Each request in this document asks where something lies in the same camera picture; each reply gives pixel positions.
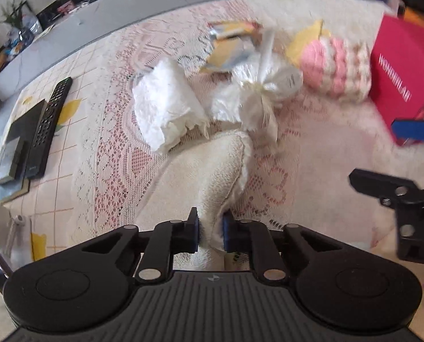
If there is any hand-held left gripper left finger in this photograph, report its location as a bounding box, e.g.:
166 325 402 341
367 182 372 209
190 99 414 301
77 207 201 286

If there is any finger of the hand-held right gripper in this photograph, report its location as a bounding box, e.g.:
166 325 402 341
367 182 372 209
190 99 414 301
348 168 424 262
391 118 424 140

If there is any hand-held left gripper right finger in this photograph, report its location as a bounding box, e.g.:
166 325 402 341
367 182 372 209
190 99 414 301
223 209 344 286

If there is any red cardboard box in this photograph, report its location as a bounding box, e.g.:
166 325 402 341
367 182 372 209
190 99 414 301
369 13 424 147

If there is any cream fuzzy towel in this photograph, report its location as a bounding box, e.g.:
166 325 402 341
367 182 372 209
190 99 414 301
135 130 253 271

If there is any pink white crochet toy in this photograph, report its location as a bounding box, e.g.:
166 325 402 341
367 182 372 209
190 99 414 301
299 36 373 104

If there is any white tissue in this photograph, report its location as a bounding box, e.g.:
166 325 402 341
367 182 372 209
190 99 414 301
132 57 210 154

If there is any clear plastic bag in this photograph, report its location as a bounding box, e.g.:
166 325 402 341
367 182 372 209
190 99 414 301
210 30 303 150

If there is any yellow silver snack packet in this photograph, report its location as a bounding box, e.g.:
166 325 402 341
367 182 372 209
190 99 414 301
208 21 263 40
199 37 259 74

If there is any white lace tablecloth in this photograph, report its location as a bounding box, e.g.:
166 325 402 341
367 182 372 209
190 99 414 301
71 0 398 257

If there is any checked lemon print tablecloth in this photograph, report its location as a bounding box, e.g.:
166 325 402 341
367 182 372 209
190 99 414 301
0 25 163 271

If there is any white plastic object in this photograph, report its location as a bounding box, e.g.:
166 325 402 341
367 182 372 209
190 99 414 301
5 214 28 253

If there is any black remote control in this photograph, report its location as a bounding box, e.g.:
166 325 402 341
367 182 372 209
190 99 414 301
26 77 73 180

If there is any thin dark book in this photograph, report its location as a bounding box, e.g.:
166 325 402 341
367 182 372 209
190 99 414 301
0 178 31 205

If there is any small black box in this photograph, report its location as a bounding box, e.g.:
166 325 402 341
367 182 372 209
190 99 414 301
5 139 29 179

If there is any black set-top box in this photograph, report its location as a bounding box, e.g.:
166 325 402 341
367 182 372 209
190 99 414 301
0 99 47 185

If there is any white marble tv cabinet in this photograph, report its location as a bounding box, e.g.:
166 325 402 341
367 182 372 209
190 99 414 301
0 0 312 100

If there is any green plant in blue vase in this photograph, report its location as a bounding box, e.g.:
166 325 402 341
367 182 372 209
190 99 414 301
0 0 34 40

